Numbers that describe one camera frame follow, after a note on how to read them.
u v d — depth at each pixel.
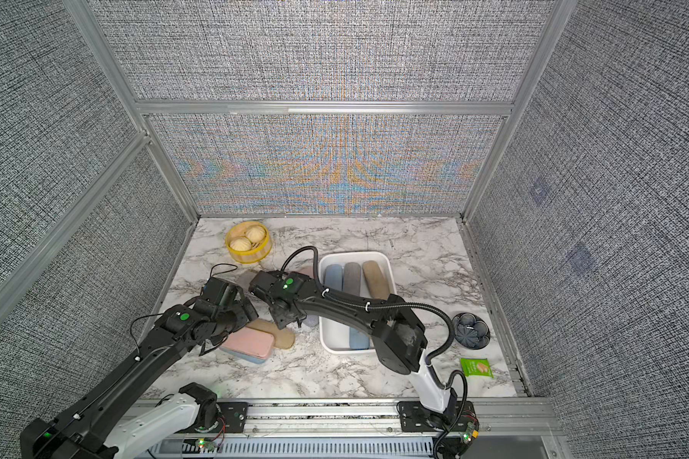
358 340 0.84
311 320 0.84
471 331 0.88
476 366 0.80
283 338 0.82
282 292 0.58
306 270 1.03
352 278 0.98
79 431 0.39
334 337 0.86
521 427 0.74
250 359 0.81
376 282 0.97
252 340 0.82
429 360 0.53
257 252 1.04
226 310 0.62
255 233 1.06
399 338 0.49
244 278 0.97
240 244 1.04
